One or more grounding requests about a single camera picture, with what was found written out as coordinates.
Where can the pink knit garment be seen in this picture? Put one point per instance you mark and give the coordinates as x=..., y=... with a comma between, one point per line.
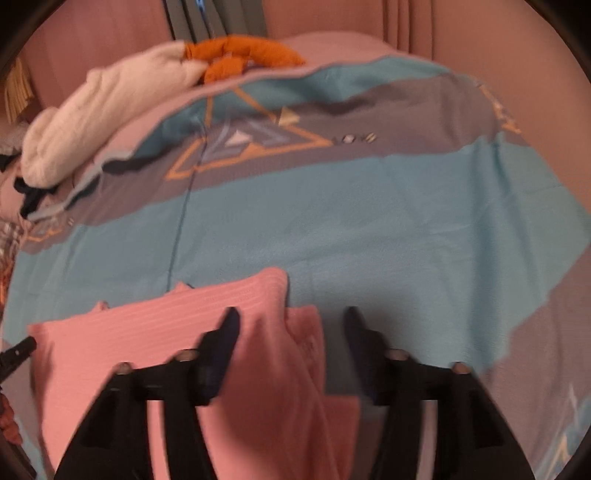
x=115, y=332

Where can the yellow fringed cloth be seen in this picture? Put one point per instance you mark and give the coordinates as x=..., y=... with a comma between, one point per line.
x=18, y=87

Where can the dark cloth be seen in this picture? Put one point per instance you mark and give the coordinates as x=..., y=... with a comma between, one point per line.
x=27, y=198

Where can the pink curtain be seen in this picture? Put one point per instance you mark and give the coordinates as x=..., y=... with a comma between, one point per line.
x=461, y=27

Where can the white goose plush toy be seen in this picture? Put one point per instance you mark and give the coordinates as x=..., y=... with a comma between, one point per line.
x=92, y=115

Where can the blue grey printed blanket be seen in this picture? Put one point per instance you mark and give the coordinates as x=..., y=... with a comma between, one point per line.
x=346, y=207

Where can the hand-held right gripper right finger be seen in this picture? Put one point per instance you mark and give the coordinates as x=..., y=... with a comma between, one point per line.
x=364, y=360

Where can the plaid pillow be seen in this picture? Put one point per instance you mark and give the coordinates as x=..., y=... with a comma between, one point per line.
x=7, y=237

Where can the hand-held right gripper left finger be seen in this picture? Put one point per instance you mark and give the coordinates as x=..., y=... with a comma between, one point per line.
x=217, y=364

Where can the person's left hand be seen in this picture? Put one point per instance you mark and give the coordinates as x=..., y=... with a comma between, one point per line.
x=8, y=420

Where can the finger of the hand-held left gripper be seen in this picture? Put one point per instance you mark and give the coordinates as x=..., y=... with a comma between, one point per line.
x=18, y=353

